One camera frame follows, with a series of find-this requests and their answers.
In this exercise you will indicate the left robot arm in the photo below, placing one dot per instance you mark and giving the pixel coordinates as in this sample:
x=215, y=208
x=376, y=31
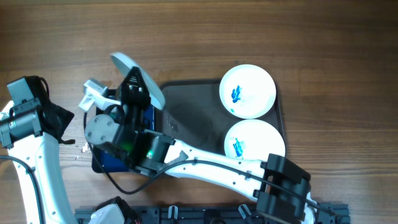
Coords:
x=31, y=130

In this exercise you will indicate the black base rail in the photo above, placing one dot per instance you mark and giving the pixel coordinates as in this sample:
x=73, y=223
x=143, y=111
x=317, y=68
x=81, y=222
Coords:
x=240, y=214

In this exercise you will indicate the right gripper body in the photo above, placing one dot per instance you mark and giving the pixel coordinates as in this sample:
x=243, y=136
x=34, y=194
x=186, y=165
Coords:
x=134, y=94

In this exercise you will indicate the white plate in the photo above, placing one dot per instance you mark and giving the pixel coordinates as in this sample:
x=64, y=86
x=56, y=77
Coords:
x=253, y=139
x=124, y=64
x=247, y=91

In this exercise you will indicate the black water basin tray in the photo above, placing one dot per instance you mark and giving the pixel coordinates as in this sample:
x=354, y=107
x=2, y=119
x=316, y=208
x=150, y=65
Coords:
x=107, y=161

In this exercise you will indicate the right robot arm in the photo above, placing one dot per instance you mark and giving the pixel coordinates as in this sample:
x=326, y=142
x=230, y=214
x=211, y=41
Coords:
x=264, y=175

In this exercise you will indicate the brown serving tray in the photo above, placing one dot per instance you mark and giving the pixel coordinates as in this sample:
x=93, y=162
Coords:
x=195, y=115

